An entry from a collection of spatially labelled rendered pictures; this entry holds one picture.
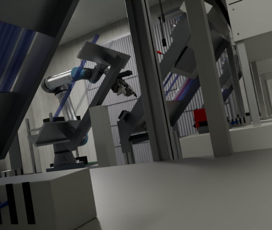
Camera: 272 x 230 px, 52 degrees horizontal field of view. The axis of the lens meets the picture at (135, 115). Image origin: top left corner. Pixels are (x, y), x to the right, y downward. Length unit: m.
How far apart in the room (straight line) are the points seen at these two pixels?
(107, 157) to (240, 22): 0.81
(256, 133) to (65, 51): 6.14
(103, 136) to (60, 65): 6.03
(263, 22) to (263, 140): 0.49
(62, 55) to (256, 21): 6.12
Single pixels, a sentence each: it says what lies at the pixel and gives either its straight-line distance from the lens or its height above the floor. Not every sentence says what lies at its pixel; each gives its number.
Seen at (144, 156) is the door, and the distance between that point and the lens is 5.74.
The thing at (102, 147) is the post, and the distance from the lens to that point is 1.18.
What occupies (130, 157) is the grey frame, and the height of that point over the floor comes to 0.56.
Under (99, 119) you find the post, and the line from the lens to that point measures 1.18.
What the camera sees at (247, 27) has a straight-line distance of 1.34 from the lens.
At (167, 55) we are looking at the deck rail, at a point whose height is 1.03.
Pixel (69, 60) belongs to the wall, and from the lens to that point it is 6.94.
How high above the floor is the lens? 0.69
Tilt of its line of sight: 3 degrees up
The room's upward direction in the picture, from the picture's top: 10 degrees counter-clockwise
